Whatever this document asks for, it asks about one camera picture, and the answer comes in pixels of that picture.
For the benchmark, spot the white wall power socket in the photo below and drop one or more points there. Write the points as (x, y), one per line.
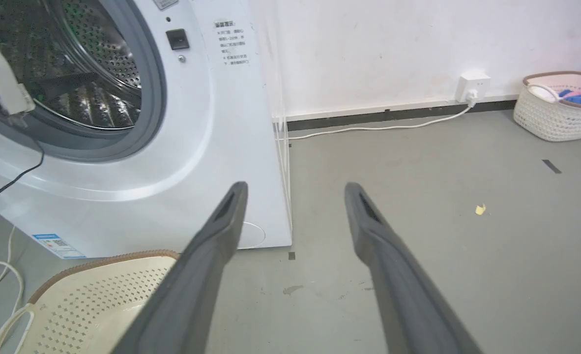
(471, 83)

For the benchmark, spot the white front-load washing machine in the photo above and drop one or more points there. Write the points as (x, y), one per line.
(202, 147)

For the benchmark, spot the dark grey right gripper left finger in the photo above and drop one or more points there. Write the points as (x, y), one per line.
(192, 285)

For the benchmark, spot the yellow paper scrap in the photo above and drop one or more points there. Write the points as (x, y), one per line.
(480, 210)

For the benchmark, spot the cream perforated laundry basket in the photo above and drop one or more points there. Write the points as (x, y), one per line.
(84, 309)

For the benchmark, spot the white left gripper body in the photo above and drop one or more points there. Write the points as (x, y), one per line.
(0, 81)

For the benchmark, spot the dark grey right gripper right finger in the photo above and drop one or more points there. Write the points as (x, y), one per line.
(408, 295)

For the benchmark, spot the white woven laundry basket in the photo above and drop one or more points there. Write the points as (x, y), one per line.
(551, 118)

